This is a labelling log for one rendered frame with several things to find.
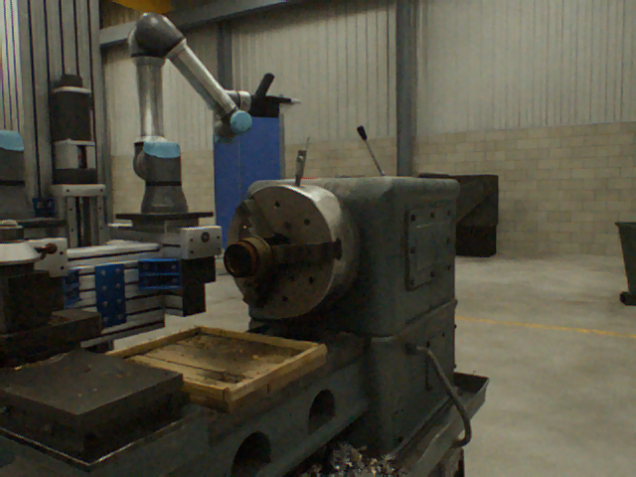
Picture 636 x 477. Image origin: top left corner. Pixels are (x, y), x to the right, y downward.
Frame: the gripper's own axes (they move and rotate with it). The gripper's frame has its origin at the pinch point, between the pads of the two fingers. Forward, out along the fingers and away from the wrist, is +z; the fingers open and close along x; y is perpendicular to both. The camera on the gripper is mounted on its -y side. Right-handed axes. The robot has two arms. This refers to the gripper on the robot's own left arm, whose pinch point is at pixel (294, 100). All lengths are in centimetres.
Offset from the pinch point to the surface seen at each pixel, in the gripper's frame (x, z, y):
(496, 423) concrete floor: 26, 114, 156
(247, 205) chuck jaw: 78, -53, 29
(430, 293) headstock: 80, 5, 56
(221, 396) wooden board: 116, -73, 54
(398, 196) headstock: 90, -18, 25
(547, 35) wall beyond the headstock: -501, 800, -188
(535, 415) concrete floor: 31, 139, 155
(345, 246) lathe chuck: 94, -36, 36
